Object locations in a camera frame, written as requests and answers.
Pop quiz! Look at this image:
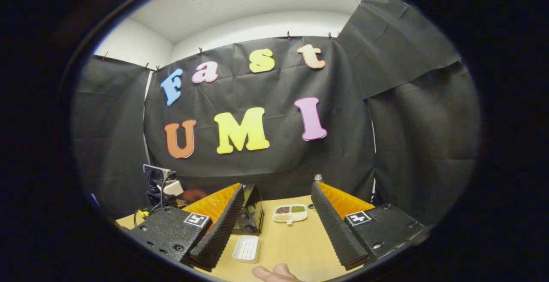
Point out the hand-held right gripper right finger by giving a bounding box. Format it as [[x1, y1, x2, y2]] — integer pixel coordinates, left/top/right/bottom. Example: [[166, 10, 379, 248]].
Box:
[[311, 180, 425, 271]]

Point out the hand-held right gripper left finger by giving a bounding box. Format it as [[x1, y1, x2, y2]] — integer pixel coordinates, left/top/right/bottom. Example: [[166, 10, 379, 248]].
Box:
[[127, 183, 245, 273]]

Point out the black electric oven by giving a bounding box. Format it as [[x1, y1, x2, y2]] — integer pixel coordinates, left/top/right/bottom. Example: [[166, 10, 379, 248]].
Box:
[[178, 183, 265, 236]]

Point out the small white plastic tray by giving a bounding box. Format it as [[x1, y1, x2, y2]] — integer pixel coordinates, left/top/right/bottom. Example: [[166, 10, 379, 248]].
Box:
[[232, 235, 261, 264]]

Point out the white sectioned spice plate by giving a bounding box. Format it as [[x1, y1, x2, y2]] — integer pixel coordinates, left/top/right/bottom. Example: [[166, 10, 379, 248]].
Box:
[[273, 204, 308, 226]]

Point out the clear water bottle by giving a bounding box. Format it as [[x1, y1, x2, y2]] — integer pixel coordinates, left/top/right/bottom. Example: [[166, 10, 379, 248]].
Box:
[[308, 174, 323, 211]]

